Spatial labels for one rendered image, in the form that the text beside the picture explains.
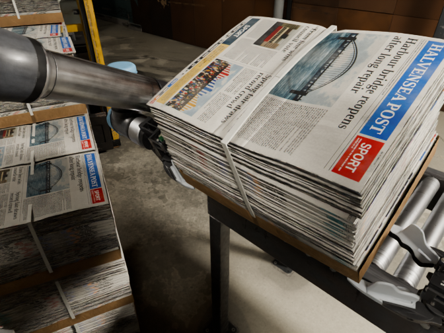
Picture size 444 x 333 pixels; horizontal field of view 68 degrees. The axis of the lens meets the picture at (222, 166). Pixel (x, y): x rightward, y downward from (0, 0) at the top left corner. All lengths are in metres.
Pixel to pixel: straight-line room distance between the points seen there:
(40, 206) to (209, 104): 0.61
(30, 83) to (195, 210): 1.65
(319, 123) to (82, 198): 0.69
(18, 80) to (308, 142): 0.39
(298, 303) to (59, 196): 1.17
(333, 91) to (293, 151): 0.12
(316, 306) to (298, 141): 1.36
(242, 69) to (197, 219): 1.55
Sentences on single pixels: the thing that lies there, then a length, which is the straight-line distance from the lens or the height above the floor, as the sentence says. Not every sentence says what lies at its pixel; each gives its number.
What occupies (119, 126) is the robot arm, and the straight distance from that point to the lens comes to 0.89.
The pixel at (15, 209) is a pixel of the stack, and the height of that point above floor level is 0.83.
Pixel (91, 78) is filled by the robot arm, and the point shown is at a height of 1.20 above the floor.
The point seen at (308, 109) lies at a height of 1.21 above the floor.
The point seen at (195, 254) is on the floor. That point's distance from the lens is 1.84.
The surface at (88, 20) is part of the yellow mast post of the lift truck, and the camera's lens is 2.46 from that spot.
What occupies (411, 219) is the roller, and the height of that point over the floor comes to 0.80.
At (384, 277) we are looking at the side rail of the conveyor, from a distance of 0.82.
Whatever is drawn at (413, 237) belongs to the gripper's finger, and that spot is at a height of 1.03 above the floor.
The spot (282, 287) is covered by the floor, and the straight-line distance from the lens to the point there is 1.73.
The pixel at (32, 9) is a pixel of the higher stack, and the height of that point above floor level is 1.13.
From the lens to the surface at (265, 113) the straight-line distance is 0.46.
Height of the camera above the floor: 1.39
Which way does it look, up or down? 34 degrees down
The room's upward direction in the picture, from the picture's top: straight up
